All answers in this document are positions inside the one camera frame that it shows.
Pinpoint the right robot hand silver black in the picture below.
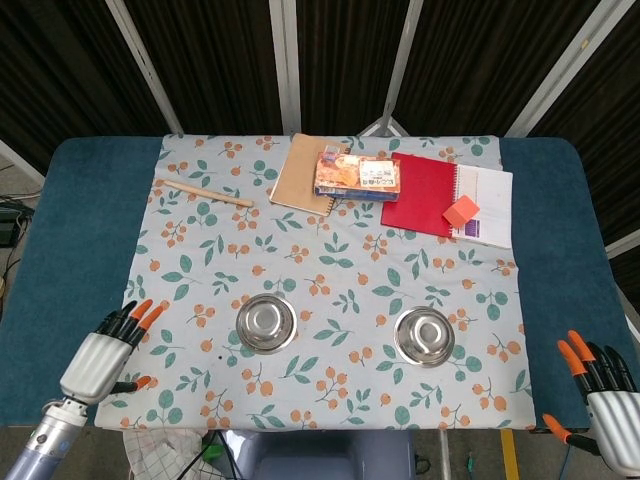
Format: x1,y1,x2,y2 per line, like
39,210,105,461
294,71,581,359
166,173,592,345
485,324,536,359
542,328,640,474

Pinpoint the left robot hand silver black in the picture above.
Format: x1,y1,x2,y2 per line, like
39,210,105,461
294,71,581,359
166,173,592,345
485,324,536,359
58,298,166,406

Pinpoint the steel bowl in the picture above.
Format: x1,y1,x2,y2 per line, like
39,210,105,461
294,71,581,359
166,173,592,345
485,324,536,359
393,305,457,369
234,293,299,356

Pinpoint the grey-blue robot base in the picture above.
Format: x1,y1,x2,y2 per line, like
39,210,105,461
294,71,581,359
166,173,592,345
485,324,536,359
219,428,416,480

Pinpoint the floral tablecloth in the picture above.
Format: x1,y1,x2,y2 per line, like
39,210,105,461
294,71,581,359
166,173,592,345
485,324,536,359
94,132,537,432

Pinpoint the teal table cover cloth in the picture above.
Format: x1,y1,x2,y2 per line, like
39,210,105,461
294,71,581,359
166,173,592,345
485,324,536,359
0,135,640,431

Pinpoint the black equipment box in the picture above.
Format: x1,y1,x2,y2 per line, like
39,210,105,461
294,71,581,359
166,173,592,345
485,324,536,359
0,197,36,249

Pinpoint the light wooden stick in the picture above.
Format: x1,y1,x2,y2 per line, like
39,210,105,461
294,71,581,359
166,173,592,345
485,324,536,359
157,178,255,208

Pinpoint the white printed paper booklet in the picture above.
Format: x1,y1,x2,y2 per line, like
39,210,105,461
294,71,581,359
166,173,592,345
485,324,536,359
452,163,515,250

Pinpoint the orange cube block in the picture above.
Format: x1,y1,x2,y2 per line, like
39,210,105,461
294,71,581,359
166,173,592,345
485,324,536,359
442,194,481,227

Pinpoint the brown kraft spiral notebook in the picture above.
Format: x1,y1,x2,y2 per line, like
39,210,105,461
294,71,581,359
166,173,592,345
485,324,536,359
269,132,351,217

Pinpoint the red spiral notebook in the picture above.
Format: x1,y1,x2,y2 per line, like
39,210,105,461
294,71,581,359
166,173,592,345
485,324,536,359
380,152,460,238

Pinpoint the orange blue food box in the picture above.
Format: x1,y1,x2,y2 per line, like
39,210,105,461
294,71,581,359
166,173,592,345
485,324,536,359
313,144,403,203

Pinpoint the white partition frame post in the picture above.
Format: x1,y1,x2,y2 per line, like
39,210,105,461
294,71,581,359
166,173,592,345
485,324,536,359
604,228,640,259
103,0,185,136
384,0,426,109
0,138,46,187
268,0,303,136
504,0,630,139

